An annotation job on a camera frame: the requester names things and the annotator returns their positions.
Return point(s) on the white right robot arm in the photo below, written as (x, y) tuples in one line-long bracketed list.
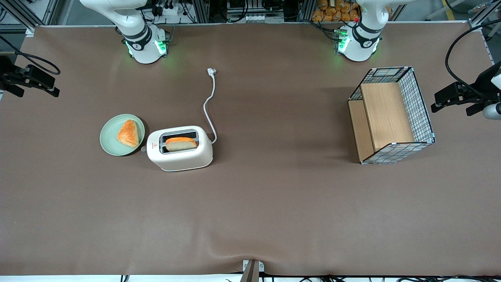
[(143, 43)]

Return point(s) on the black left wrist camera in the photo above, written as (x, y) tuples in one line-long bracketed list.
[(452, 93)]

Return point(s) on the toast bread slice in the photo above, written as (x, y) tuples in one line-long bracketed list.
[(181, 144)]

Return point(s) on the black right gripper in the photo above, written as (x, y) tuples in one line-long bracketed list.
[(8, 75)]

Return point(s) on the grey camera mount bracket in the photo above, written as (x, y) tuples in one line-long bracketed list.
[(252, 270)]

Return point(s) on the bag of orange buns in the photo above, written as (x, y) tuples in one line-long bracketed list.
[(332, 11)]

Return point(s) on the triangular orange bread pastry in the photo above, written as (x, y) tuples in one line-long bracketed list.
[(129, 135)]

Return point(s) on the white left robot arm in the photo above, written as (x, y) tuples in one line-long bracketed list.
[(358, 47)]

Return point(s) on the brown table mat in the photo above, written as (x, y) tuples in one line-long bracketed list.
[(274, 211)]

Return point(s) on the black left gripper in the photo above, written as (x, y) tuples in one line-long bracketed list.
[(478, 91)]

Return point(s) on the long white socket strip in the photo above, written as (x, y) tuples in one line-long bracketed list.
[(264, 18)]

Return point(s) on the white two-slot toaster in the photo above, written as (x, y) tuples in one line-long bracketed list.
[(184, 158)]

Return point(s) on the white power strip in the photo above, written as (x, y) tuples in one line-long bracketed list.
[(172, 9)]

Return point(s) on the pale green round plate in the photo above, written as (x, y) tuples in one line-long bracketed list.
[(109, 137)]

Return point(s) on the aluminium frame profile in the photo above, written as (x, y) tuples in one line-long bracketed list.
[(475, 19), (51, 11)]

